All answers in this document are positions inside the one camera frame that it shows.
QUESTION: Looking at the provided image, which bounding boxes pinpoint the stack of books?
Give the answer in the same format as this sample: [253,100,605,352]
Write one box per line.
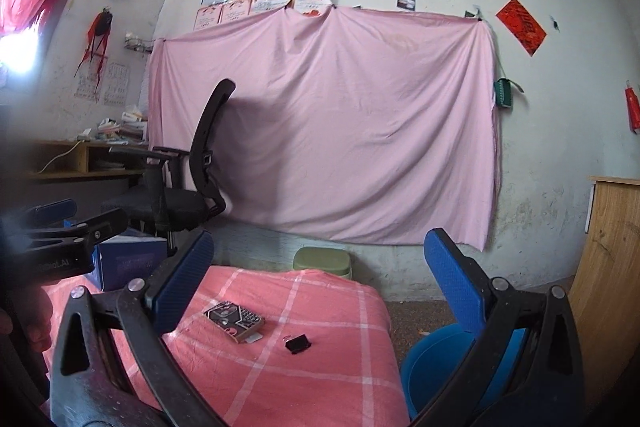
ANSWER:
[75,104,149,144]

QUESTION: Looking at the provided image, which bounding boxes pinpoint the black pink patterned packet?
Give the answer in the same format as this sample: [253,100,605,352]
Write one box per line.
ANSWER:
[202,301,265,344]

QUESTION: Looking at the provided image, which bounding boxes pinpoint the wooden cabinet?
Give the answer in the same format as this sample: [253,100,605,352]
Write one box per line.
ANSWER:
[567,175,640,403]

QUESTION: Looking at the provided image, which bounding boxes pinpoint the wooden desk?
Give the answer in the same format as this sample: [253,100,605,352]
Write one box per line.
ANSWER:
[27,139,151,182]

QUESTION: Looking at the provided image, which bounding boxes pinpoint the green plastic stool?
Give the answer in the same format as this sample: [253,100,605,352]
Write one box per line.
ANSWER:
[292,247,355,279]

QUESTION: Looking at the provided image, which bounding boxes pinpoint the wall calendar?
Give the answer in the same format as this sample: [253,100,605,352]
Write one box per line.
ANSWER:
[74,62,132,106]

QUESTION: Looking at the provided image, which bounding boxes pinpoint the white cable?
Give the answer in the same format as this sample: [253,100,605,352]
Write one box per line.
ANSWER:
[37,141,83,175]

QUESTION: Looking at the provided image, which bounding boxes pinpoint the wire wall shelf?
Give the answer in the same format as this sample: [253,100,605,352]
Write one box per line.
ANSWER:
[123,33,153,54]

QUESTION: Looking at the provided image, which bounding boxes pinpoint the red diamond wall poster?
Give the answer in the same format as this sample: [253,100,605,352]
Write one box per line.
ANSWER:
[495,0,547,56]

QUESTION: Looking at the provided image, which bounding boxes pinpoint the blue plastic bucket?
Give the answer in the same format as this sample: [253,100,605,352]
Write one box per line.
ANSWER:
[399,324,531,423]

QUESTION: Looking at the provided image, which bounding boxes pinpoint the black office chair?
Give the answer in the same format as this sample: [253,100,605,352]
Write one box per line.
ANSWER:
[102,78,237,253]

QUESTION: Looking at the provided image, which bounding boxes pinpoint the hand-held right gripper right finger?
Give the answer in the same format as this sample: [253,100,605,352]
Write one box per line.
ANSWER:
[415,228,587,427]

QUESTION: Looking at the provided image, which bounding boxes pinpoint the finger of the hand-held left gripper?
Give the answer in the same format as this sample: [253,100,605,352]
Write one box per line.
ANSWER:
[29,198,79,232]
[35,206,129,254]

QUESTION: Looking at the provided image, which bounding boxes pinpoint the person's left hand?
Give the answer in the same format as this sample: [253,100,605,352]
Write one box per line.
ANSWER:
[0,282,55,358]

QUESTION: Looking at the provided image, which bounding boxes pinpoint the red hanging pouch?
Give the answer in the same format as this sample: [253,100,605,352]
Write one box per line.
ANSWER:
[624,79,640,130]

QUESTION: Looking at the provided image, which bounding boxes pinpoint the green hanging bag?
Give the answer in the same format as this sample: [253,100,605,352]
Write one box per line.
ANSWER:
[492,77,523,109]

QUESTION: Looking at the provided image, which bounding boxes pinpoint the red tassel ornament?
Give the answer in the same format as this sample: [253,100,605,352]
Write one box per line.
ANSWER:
[75,7,115,80]

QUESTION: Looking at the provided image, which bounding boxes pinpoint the pink checked tablecloth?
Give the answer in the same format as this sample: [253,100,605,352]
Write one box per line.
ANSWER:
[40,264,411,427]

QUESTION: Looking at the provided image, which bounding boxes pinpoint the pink wall sheet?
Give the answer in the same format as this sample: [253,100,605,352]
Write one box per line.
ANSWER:
[147,4,503,253]

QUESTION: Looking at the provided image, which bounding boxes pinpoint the black binder clip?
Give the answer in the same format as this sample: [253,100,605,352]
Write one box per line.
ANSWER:
[285,333,312,354]

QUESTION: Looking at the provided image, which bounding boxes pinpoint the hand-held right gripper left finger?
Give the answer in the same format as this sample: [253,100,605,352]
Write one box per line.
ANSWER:
[48,228,236,427]

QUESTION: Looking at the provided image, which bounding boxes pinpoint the blue cardboard box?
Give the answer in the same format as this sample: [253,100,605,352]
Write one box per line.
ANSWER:
[90,227,168,293]

